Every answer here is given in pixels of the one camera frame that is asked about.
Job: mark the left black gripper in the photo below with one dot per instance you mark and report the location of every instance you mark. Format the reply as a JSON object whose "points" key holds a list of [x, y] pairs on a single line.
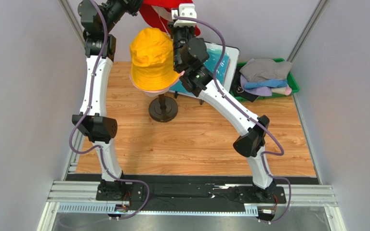
{"points": [[130, 6]]}

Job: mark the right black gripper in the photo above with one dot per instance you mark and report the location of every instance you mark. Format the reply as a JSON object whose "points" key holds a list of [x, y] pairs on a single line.
{"points": [[178, 59]]}

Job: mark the red hat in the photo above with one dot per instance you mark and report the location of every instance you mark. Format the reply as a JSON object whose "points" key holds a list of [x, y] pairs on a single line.
{"points": [[157, 13]]}

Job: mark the yellow bucket hat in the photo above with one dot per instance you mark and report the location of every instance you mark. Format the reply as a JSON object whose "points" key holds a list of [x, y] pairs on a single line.
{"points": [[152, 59]]}

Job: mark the pink bucket hat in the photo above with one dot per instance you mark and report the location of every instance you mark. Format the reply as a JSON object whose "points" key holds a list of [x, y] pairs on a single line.
{"points": [[168, 87]]}

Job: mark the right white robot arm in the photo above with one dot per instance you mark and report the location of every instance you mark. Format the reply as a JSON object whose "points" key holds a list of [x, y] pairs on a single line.
{"points": [[190, 53]]}

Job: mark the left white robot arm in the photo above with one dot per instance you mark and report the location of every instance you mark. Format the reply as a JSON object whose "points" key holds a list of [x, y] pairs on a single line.
{"points": [[92, 121]]}

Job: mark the white tablet board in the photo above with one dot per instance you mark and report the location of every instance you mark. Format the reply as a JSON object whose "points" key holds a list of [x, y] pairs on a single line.
{"points": [[234, 56]]}

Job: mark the cream mannequin head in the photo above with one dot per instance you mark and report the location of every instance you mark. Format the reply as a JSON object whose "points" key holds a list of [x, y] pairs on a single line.
{"points": [[155, 93]]}

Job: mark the dark round stand base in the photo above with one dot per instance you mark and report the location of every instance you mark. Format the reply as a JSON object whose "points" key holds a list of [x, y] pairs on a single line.
{"points": [[163, 109]]}

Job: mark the lavender hat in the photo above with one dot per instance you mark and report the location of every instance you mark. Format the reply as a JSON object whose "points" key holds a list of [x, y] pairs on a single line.
{"points": [[260, 91]]}

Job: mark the pink beige hat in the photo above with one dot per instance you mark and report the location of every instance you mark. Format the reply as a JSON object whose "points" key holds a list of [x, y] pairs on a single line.
{"points": [[287, 90]]}

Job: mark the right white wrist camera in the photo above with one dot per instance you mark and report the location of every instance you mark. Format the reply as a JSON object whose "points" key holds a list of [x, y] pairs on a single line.
{"points": [[185, 10]]}

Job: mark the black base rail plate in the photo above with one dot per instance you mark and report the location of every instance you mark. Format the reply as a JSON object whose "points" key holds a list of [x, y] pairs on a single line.
{"points": [[181, 193]]}

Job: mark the aluminium frame rail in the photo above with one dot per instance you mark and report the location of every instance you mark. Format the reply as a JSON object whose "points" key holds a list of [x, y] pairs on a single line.
{"points": [[82, 193]]}

